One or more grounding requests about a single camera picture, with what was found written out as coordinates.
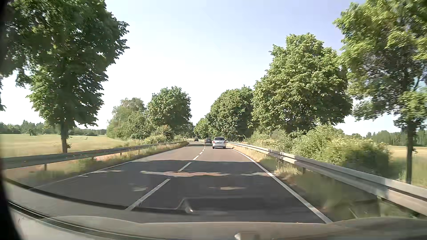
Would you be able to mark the silver car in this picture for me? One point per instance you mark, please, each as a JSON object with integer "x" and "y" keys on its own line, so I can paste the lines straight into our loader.
{"x": 219, "y": 142}

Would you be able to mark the grey asphalt road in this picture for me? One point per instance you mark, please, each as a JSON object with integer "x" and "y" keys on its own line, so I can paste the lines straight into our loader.
{"x": 216, "y": 166}

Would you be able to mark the group of trees and bushes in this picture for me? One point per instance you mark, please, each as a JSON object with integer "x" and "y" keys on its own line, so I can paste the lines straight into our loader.
{"x": 150, "y": 116}

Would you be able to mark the row of trees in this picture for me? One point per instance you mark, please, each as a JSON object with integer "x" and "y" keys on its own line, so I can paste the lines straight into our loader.
{"x": 300, "y": 86}

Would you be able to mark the road markings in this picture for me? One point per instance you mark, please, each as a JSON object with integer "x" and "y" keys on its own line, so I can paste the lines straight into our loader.
{"x": 150, "y": 192}

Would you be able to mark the car's own bonnet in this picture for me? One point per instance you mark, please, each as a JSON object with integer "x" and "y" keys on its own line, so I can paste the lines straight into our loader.
{"x": 213, "y": 230}

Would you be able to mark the green bushes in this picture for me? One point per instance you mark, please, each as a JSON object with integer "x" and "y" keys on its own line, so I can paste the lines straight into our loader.
{"x": 333, "y": 146}

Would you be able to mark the grass verge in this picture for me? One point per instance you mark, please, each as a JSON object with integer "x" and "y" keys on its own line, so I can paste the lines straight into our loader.
{"x": 86, "y": 165}
{"x": 317, "y": 190}

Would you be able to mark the large leafy tree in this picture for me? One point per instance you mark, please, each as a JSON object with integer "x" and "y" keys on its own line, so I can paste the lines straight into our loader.
{"x": 63, "y": 60}

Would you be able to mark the distant wood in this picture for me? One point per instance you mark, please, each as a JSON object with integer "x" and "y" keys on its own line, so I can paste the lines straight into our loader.
{"x": 33, "y": 128}
{"x": 387, "y": 137}

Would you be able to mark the dry grass field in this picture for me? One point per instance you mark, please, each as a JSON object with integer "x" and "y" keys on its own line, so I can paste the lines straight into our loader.
{"x": 402, "y": 163}
{"x": 40, "y": 144}

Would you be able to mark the grey metal guard rail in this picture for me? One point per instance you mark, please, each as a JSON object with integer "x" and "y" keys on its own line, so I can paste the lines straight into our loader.
{"x": 83, "y": 154}
{"x": 350, "y": 174}

